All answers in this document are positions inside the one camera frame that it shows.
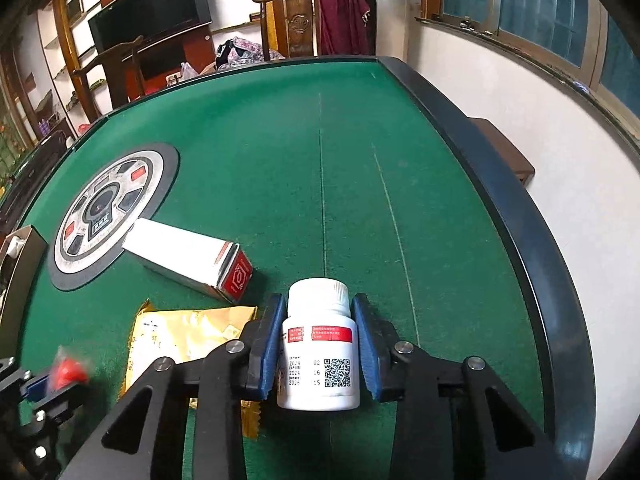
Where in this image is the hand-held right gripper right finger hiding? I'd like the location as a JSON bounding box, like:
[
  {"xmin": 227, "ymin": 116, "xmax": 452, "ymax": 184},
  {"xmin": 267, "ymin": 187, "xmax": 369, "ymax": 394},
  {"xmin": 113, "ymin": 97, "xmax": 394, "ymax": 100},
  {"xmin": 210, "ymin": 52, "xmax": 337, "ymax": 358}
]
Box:
[{"xmin": 350, "ymin": 292, "xmax": 581, "ymax": 480}]

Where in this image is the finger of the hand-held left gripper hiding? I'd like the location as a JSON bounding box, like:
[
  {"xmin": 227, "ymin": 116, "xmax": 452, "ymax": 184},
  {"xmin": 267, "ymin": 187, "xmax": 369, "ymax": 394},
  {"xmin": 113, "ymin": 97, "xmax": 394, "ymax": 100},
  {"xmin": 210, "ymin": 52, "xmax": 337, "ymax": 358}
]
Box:
[
  {"xmin": 22, "ymin": 370, "xmax": 86, "ymax": 423},
  {"xmin": 0, "ymin": 356, "xmax": 31, "ymax": 396}
]

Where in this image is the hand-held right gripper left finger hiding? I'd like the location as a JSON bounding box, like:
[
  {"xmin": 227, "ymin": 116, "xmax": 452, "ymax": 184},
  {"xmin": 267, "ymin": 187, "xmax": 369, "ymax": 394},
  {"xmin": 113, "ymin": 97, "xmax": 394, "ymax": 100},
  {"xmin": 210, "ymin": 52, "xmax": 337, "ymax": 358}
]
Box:
[{"xmin": 60, "ymin": 292, "xmax": 288, "ymax": 480}]

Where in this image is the small red item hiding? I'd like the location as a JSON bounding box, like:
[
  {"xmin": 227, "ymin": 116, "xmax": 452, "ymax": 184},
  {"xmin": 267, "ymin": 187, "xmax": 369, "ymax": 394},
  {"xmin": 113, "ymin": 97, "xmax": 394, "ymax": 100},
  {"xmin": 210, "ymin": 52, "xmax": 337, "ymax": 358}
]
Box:
[{"xmin": 50, "ymin": 345, "xmax": 91, "ymax": 391}]

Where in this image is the white pill bottle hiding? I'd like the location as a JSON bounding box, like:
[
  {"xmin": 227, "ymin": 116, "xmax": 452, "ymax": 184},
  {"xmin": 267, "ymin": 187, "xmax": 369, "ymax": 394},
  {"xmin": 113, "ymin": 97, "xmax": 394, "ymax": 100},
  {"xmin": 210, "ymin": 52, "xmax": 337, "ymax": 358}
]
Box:
[{"xmin": 276, "ymin": 278, "xmax": 361, "ymax": 411}]

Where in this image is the cardboard box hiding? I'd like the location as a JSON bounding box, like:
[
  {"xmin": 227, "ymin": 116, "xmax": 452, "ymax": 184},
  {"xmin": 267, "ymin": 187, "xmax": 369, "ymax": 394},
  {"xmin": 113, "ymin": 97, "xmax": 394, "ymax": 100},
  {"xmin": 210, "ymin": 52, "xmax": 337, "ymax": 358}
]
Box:
[{"xmin": 0, "ymin": 225, "xmax": 48, "ymax": 361}]

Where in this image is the gold foil packet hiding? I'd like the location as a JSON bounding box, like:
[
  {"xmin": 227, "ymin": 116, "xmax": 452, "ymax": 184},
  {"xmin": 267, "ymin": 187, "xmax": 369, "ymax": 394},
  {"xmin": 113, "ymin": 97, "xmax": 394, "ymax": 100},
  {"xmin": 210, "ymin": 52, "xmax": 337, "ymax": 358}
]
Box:
[{"xmin": 121, "ymin": 300, "xmax": 261, "ymax": 438}]

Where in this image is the white and red carton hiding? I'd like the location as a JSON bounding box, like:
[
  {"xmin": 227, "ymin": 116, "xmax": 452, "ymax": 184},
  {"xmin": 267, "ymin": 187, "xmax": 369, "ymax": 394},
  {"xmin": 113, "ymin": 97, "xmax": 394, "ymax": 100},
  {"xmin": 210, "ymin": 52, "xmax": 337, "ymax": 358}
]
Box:
[{"xmin": 121, "ymin": 217, "xmax": 254, "ymax": 304}]

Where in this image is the round table control panel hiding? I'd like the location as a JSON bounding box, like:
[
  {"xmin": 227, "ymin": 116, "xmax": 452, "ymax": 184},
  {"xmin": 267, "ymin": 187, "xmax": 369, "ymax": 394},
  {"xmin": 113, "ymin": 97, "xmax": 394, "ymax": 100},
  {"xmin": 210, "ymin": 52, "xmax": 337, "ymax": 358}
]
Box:
[{"xmin": 47, "ymin": 142, "xmax": 180, "ymax": 292}]

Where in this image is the wooden side table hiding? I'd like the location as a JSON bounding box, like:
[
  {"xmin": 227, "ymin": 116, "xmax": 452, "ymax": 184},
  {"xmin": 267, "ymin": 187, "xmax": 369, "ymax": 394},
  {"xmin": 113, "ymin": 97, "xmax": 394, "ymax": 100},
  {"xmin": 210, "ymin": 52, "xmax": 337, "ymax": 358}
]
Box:
[{"xmin": 467, "ymin": 117, "xmax": 536, "ymax": 186}]

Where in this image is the clear plastic bag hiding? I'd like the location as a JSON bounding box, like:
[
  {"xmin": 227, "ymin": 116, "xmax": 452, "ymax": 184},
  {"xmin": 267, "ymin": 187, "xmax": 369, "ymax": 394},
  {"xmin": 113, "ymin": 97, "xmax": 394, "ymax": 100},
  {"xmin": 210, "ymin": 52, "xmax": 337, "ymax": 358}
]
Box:
[{"xmin": 167, "ymin": 62, "xmax": 201, "ymax": 83}]

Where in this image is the floral cloth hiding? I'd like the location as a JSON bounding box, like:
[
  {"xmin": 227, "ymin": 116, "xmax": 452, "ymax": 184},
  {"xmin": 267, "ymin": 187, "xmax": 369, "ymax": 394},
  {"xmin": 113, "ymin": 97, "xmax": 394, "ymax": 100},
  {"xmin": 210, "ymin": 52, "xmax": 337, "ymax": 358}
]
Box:
[{"xmin": 214, "ymin": 36, "xmax": 273, "ymax": 71}]

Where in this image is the plain wooden chair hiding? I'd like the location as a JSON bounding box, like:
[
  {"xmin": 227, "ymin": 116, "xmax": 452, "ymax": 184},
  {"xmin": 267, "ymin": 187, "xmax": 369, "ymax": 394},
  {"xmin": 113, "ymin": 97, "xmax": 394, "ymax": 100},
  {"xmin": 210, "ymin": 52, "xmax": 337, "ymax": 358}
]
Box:
[{"xmin": 70, "ymin": 35, "xmax": 148, "ymax": 123}]

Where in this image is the carved wooden chair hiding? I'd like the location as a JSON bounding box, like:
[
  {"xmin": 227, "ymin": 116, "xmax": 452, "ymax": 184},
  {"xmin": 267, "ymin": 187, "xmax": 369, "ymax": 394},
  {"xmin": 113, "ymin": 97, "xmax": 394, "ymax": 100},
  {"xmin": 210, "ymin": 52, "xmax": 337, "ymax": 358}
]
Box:
[{"xmin": 251, "ymin": 0, "xmax": 321, "ymax": 61}]

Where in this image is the maroon cloth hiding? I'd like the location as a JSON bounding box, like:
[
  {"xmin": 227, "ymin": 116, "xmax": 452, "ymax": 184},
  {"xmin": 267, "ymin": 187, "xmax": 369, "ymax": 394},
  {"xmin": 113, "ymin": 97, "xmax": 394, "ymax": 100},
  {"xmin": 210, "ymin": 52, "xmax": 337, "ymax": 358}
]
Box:
[{"xmin": 317, "ymin": 0, "xmax": 372, "ymax": 57}]

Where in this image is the wooden shelf unit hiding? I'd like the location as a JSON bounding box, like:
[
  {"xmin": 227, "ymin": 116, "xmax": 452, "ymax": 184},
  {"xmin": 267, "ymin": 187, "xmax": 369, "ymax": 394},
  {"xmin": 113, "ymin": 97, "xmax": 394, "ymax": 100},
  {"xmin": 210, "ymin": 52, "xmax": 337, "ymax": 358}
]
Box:
[{"xmin": 205, "ymin": 0, "xmax": 301, "ymax": 61}]

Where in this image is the black television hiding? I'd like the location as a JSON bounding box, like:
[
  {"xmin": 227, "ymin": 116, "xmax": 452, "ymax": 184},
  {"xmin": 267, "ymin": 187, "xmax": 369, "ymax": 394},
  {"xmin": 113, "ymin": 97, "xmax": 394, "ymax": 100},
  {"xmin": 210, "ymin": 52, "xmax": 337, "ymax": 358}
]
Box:
[{"xmin": 87, "ymin": 0, "xmax": 213, "ymax": 56}]

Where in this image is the wooden frame window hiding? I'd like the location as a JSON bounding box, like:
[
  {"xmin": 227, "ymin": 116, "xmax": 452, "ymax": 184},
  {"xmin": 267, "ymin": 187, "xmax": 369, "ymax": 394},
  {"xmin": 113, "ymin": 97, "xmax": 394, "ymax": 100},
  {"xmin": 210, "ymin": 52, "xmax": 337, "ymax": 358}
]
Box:
[{"xmin": 420, "ymin": 0, "xmax": 640, "ymax": 126}]

